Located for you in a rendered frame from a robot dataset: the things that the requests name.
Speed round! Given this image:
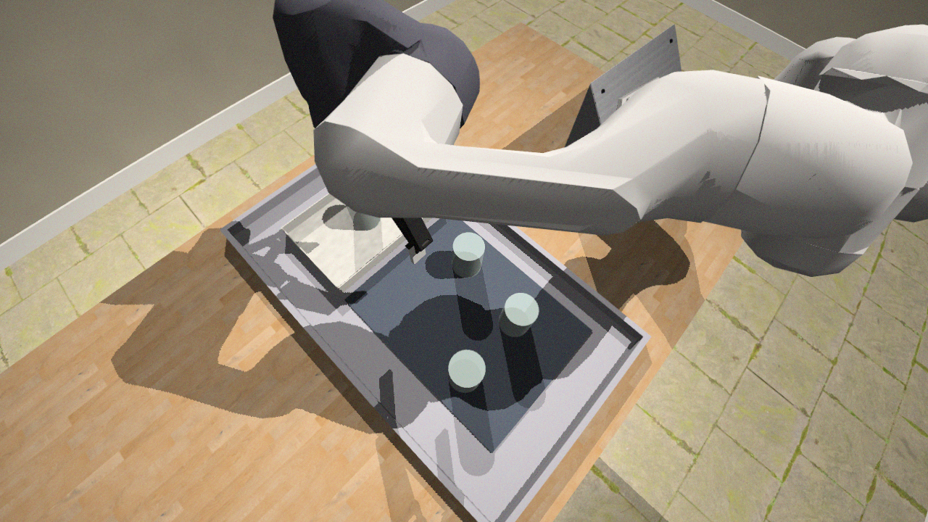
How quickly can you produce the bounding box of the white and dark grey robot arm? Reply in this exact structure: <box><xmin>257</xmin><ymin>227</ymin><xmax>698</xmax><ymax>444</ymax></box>
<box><xmin>273</xmin><ymin>0</ymin><xmax>928</xmax><ymax>277</ymax></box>

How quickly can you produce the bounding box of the clear glass cylinder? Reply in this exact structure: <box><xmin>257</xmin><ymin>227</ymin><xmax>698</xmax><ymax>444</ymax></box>
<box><xmin>347</xmin><ymin>207</ymin><xmax>381</xmax><ymax>231</ymax></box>
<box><xmin>499</xmin><ymin>293</ymin><xmax>539</xmax><ymax>337</ymax></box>
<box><xmin>448</xmin><ymin>349</ymin><xmax>486</xmax><ymax>393</ymax></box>
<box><xmin>452</xmin><ymin>232</ymin><xmax>485</xmax><ymax>278</ymax></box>

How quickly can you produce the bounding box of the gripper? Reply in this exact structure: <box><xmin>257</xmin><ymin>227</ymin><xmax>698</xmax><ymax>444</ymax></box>
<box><xmin>392</xmin><ymin>218</ymin><xmax>433</xmax><ymax>264</ymax></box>

